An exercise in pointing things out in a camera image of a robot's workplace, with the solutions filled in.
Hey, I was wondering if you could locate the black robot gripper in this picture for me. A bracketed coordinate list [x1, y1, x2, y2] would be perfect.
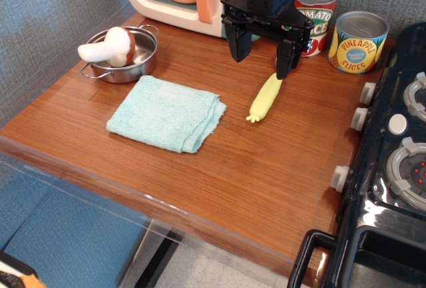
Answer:
[220, 0, 314, 80]

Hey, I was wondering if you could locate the light blue cloth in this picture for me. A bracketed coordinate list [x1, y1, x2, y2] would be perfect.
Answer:
[106, 75, 226, 154]

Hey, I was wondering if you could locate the small steel pot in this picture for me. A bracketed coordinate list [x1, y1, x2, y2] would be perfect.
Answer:
[80, 25, 160, 84]

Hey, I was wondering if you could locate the white brown plush mushroom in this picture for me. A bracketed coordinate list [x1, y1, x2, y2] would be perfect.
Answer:
[77, 27, 136, 68]

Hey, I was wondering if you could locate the tomato sauce can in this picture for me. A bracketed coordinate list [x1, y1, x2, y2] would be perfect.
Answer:
[295, 0, 337, 57]

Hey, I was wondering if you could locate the pineapple slices can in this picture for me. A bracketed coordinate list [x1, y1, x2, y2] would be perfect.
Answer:
[328, 11, 390, 74]

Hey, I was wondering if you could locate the black toy stove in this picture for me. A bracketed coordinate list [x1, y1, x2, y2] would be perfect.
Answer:
[288, 23, 425, 287]

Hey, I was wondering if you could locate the orange black object at corner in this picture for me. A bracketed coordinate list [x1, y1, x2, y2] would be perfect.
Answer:
[1, 251, 47, 288]

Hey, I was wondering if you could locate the spoon with yellow handle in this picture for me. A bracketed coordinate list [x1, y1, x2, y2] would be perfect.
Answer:
[246, 73, 283, 123]

